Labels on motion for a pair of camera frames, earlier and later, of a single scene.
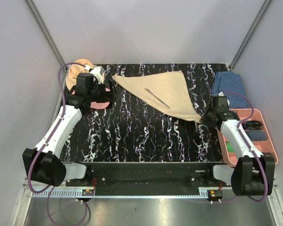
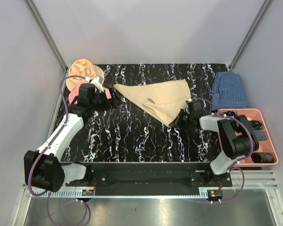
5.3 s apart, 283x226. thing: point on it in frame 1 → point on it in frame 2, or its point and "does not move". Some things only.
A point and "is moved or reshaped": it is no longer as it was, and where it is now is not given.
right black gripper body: [208, 116] → [185, 117]
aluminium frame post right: [250, 35] does not move
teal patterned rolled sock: [252, 125] does not move
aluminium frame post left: [31, 5] does not move
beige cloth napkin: [167, 90] is moved or reshaped
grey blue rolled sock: [256, 135] does not move
